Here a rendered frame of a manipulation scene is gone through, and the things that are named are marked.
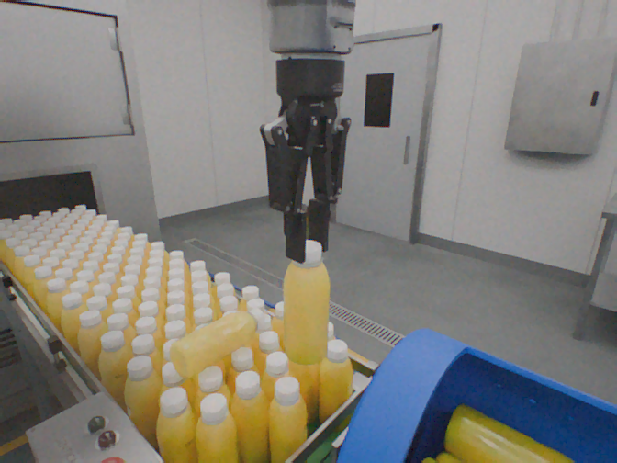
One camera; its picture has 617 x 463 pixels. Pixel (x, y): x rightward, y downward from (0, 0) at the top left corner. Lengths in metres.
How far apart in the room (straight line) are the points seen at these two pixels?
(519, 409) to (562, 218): 3.24
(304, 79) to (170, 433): 0.54
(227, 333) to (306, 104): 0.42
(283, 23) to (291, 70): 0.04
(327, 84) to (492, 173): 3.52
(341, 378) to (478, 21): 3.60
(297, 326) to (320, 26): 0.36
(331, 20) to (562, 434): 0.58
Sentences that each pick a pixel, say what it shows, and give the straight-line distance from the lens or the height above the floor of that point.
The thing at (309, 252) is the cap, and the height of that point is 1.33.
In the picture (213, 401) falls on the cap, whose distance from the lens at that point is 0.63.
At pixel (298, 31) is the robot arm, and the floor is 1.57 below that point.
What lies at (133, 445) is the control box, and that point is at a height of 1.10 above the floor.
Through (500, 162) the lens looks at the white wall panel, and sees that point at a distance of 3.84.
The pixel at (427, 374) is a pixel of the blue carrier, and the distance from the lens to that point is 0.45.
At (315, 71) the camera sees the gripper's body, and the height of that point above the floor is 1.54.
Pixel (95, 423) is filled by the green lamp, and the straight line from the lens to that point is 0.61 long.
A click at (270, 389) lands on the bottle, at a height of 1.04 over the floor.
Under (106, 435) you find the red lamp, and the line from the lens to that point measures 0.59.
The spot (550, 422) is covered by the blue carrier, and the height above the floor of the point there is 1.11.
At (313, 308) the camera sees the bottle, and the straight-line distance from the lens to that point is 0.49.
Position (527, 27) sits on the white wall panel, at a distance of 3.85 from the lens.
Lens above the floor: 1.51
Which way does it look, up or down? 20 degrees down
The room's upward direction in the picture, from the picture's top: straight up
